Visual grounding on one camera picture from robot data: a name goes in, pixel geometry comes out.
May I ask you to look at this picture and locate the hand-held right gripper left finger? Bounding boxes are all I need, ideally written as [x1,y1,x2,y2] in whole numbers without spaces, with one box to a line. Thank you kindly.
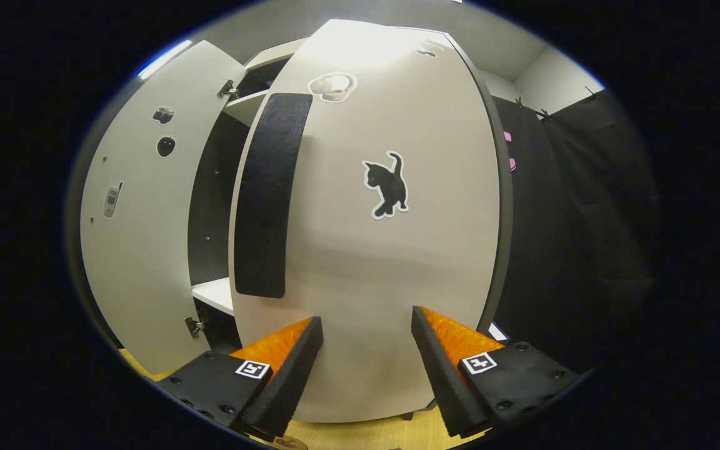
[159,316,324,438]

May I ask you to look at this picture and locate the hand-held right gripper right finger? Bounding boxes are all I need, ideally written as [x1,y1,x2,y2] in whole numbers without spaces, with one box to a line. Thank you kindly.
[411,306,581,438]

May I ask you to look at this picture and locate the white cabinet door black cat sticker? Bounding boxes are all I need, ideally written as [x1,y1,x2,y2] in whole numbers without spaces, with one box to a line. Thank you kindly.
[227,19,514,424]

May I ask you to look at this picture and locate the white cabinet door phone sticker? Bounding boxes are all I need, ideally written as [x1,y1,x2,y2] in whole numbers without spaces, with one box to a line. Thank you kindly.
[79,39,248,376]

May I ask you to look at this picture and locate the white and grey cabinet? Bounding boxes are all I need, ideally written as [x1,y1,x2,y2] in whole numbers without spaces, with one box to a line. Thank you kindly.
[186,36,311,354]

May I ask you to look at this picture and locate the black backdrop cloth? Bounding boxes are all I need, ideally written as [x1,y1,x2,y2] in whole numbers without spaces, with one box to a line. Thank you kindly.
[476,87,661,376]

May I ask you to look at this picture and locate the black cabinet door handle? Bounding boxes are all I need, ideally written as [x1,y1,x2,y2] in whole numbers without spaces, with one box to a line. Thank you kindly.
[234,92,314,299]

